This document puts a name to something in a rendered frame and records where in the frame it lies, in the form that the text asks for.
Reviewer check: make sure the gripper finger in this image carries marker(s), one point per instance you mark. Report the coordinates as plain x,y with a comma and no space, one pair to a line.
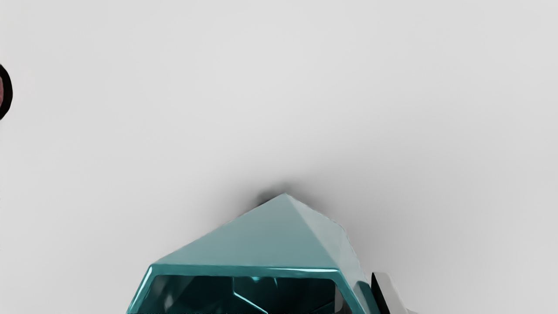
386,292

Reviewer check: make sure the teal faceted mug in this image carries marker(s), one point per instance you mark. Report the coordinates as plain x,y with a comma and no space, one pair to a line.
270,240

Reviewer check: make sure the black round object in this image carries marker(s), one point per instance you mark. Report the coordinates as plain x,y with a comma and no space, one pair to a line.
5,92

